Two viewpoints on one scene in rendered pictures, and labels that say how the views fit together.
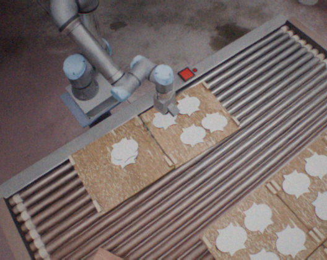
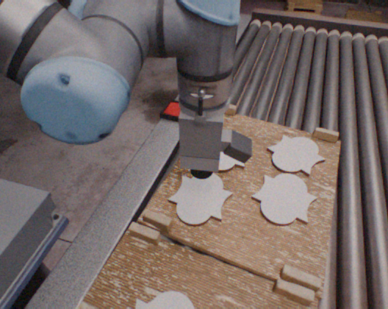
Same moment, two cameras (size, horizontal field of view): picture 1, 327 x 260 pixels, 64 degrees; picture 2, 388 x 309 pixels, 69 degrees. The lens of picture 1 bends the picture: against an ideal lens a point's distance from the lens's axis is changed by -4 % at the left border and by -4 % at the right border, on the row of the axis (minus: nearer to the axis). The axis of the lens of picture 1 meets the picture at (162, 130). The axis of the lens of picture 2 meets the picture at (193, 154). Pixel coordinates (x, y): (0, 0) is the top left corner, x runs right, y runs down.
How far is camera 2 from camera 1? 91 cm
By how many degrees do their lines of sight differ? 27
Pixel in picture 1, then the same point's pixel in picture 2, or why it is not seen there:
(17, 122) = not seen: outside the picture
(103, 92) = (4, 215)
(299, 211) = not seen: outside the picture
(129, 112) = (103, 231)
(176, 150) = (281, 249)
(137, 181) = not seen: outside the picture
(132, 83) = (117, 40)
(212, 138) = (319, 183)
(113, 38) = (1, 164)
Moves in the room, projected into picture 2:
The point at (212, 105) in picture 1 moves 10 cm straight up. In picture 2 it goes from (263, 132) to (270, 99)
